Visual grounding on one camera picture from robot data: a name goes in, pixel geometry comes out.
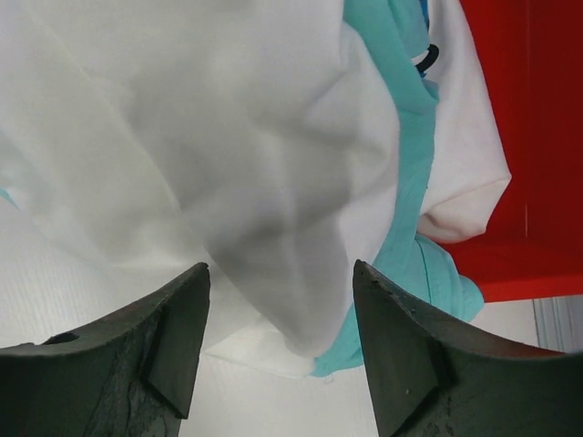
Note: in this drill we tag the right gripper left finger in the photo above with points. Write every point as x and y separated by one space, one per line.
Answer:
130 373

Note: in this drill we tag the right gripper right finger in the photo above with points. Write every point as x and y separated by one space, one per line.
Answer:
431 374

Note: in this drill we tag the white t shirt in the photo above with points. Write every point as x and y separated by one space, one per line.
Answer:
205 159

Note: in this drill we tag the red plastic bin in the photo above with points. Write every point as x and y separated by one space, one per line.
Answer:
531 54

